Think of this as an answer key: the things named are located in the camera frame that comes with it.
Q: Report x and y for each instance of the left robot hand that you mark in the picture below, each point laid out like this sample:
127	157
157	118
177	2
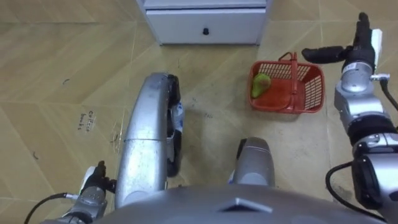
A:
94	179

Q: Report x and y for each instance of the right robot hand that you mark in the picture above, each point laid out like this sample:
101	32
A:
360	49

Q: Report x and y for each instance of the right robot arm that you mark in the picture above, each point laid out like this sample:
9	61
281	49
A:
367	124

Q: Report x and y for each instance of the robot legs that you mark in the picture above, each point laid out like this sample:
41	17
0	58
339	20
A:
146	130

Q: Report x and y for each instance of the red plastic basket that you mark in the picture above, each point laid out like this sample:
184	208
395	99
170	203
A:
287	90

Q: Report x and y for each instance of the green pear soft toy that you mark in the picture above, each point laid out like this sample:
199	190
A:
260	84

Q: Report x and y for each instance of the robot body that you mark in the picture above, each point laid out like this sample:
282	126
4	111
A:
199	208

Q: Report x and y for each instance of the white cabinet with drawer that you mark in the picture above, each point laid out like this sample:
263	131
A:
206	23

